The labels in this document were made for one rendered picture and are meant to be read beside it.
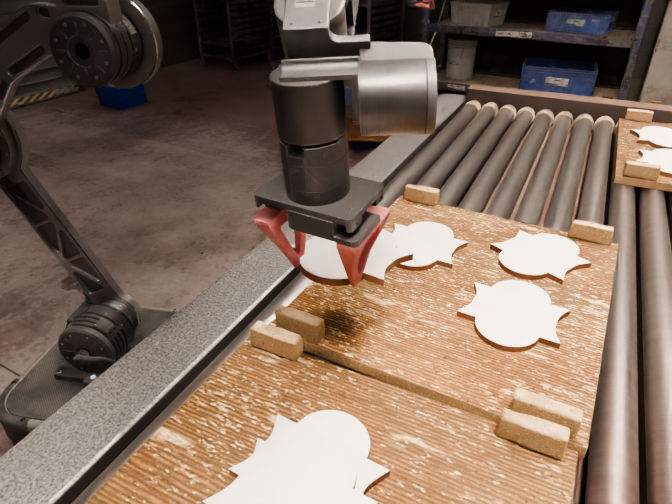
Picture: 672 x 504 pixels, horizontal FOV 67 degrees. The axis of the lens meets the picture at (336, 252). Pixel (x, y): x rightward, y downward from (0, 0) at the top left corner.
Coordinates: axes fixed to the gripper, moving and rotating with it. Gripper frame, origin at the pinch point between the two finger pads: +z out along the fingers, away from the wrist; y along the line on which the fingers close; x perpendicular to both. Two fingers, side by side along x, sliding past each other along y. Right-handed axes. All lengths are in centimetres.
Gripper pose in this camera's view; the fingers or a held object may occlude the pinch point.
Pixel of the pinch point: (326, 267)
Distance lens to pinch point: 51.3
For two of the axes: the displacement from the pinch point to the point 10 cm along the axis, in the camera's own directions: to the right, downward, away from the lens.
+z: 0.7, 7.8, 6.2
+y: -8.6, -2.6, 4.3
